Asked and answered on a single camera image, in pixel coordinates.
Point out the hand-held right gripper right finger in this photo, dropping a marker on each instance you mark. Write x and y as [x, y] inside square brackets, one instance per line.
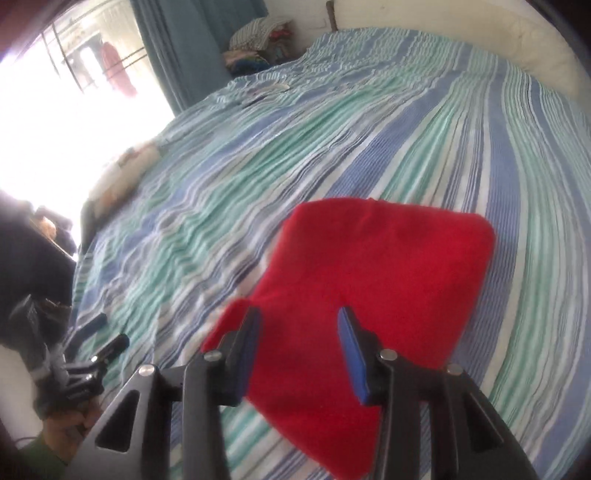
[351, 357]

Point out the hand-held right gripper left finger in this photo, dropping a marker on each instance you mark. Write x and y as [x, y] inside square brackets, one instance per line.
[249, 353]

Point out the striped bed sheet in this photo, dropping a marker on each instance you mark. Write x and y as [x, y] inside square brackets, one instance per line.
[323, 152]

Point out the pile of colourful clothes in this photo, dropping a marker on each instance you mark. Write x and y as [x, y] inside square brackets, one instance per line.
[258, 46]

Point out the red hanging garment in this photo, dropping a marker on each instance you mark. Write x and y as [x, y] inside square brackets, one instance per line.
[117, 69]

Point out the dark furniture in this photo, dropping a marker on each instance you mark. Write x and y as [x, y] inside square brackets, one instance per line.
[32, 258]

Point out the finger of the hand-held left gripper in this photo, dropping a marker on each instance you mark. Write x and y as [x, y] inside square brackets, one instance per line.
[113, 347]
[92, 322]

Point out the metal window railing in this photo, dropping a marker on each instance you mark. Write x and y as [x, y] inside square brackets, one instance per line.
[83, 50]

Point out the cream fluffy cloth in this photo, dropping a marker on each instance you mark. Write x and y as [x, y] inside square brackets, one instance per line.
[122, 177]

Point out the blue curtain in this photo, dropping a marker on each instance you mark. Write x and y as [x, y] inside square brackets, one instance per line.
[194, 46]

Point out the person's left hand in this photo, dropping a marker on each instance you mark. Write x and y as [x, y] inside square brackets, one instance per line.
[69, 431]

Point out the red sweater with white print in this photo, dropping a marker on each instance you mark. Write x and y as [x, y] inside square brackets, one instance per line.
[369, 277]

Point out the person's left forearm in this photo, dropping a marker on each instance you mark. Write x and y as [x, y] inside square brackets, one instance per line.
[41, 461]

